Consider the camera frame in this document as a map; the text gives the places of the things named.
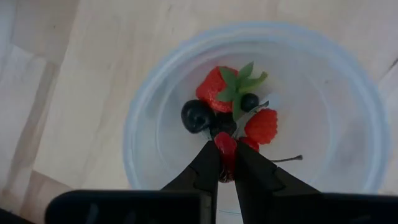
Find small dark blueberry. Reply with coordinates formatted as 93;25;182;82
240;92;260;113

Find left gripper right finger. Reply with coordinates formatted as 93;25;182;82
234;141;322;224

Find red raspberry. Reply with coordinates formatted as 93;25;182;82
244;108;279;146
213;131;239;184

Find clear plastic tupperware tub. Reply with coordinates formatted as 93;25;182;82
122;21;392;216

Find red strawberry green leaves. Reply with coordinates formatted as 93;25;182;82
195;60;269;122

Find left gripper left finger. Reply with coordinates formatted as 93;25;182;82
160;139;221;224

